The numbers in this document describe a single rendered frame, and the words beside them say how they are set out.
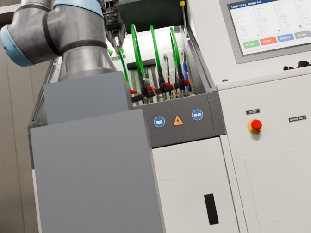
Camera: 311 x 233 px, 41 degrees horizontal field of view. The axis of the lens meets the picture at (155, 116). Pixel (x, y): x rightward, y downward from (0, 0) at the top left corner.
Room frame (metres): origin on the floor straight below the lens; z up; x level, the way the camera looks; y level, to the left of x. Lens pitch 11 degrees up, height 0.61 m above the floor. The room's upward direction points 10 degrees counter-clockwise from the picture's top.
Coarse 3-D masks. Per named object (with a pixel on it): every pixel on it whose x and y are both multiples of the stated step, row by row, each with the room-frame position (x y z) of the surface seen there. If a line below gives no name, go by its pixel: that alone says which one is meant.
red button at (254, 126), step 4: (252, 120) 1.43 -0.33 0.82; (256, 120) 1.39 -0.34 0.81; (248, 124) 1.43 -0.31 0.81; (252, 124) 1.40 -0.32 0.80; (256, 124) 1.39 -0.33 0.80; (260, 124) 1.39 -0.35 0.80; (248, 128) 1.43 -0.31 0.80; (252, 128) 1.40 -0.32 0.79; (256, 128) 1.39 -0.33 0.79; (260, 128) 1.40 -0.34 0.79; (252, 132) 1.43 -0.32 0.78; (256, 132) 1.43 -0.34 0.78
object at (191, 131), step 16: (192, 96) 1.44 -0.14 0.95; (144, 112) 1.44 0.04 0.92; (160, 112) 1.44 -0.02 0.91; (176, 112) 1.44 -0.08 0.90; (208, 112) 1.44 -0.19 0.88; (160, 128) 1.44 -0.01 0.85; (176, 128) 1.44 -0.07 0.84; (192, 128) 1.44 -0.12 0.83; (208, 128) 1.44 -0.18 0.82; (160, 144) 1.44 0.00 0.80
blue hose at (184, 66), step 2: (182, 62) 1.86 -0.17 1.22; (184, 62) 1.87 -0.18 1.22; (182, 64) 1.85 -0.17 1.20; (184, 64) 1.86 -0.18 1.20; (182, 66) 1.85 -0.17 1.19; (184, 66) 1.85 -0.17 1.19; (186, 66) 1.89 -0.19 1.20; (182, 68) 1.85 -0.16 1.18; (184, 68) 1.84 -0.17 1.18; (186, 68) 1.89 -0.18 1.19; (184, 70) 1.84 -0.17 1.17; (186, 70) 1.89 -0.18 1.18; (184, 74) 1.84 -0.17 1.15; (184, 76) 1.84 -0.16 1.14; (186, 76) 1.84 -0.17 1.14; (184, 78) 1.84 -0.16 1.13; (186, 78) 1.84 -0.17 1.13; (188, 84) 1.91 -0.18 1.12; (186, 86) 1.84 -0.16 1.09; (186, 88) 1.84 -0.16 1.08; (188, 88) 1.84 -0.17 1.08; (190, 88) 1.92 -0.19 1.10; (190, 90) 1.94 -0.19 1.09; (188, 94) 1.83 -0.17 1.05
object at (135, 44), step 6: (132, 24) 1.64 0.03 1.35; (132, 30) 1.58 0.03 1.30; (132, 36) 1.56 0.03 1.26; (132, 42) 1.55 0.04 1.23; (138, 48) 1.83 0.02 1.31; (138, 54) 1.84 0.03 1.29; (138, 60) 1.55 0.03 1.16; (138, 66) 1.57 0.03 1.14; (138, 72) 1.59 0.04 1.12; (144, 84) 1.64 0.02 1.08; (144, 90) 1.66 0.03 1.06
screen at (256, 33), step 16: (224, 0) 1.76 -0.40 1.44; (240, 0) 1.76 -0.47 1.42; (256, 0) 1.75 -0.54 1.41; (272, 0) 1.74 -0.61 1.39; (288, 0) 1.74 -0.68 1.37; (304, 0) 1.73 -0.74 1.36; (224, 16) 1.74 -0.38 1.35; (240, 16) 1.73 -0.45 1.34; (256, 16) 1.73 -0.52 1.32; (272, 16) 1.72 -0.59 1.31; (288, 16) 1.72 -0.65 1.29; (304, 16) 1.71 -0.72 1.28; (240, 32) 1.71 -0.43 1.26; (256, 32) 1.71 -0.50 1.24; (272, 32) 1.70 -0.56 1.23; (288, 32) 1.70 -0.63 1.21; (304, 32) 1.69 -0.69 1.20; (240, 48) 1.70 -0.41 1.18; (256, 48) 1.69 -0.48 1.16; (272, 48) 1.69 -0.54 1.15; (288, 48) 1.68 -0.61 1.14; (304, 48) 1.68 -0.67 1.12
